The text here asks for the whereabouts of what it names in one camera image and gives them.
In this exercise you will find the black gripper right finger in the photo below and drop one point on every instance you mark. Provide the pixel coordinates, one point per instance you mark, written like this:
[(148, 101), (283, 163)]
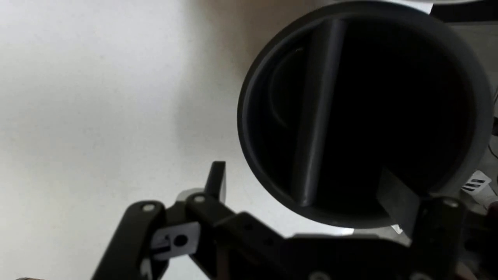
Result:
[(440, 238)]

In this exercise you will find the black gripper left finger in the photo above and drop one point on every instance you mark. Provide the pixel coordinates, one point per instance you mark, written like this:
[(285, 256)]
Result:
[(134, 238)]

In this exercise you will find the black round cup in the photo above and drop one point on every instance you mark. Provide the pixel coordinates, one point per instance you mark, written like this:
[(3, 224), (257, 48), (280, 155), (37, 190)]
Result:
[(363, 118)]

